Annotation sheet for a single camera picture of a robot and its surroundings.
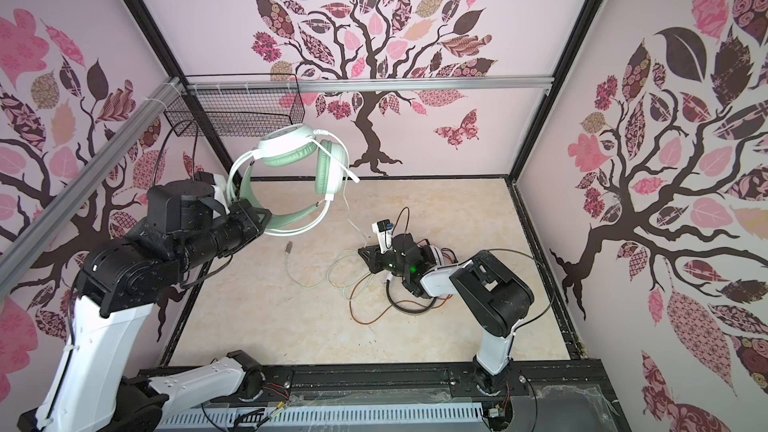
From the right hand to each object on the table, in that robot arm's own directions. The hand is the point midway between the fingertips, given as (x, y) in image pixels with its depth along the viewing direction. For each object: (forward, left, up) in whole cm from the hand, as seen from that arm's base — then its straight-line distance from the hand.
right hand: (360, 247), depth 88 cm
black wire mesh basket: (+62, +56, +7) cm, 84 cm away
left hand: (-11, +14, +30) cm, 35 cm away
